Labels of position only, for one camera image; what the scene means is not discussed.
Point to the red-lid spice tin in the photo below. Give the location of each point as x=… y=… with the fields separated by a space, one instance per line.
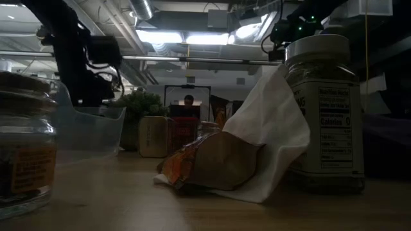
x=184 y=134

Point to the ceiling light panel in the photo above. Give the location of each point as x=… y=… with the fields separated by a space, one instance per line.
x=159 y=37
x=207 y=39
x=247 y=31

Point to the person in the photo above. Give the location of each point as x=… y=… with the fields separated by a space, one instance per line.
x=188 y=100

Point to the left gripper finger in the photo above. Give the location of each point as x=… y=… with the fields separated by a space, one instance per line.
x=86 y=94

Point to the white ceiling box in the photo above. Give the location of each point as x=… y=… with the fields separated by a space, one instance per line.
x=369 y=8

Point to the green artificial plant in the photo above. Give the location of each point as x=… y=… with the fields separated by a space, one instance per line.
x=141 y=102

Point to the white-lid spice jar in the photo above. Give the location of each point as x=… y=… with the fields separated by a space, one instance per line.
x=324 y=128

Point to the purple cloth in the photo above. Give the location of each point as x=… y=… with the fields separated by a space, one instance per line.
x=388 y=144

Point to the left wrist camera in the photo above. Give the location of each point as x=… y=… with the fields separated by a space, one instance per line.
x=106 y=51

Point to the red-label spice tin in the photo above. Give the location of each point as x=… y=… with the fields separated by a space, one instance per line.
x=154 y=136

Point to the clear plastic bin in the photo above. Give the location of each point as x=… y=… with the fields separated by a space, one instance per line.
x=96 y=134

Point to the smooth silver ventilation duct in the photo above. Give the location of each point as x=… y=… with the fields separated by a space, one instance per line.
x=141 y=9

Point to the white cloth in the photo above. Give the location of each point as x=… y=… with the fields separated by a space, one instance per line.
x=273 y=128

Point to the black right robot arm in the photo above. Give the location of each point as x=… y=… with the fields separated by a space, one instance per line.
x=308 y=13

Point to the grey ceiling box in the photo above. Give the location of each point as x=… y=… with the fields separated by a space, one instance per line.
x=217 y=19

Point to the long metal bar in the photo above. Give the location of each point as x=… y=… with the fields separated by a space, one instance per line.
x=154 y=58

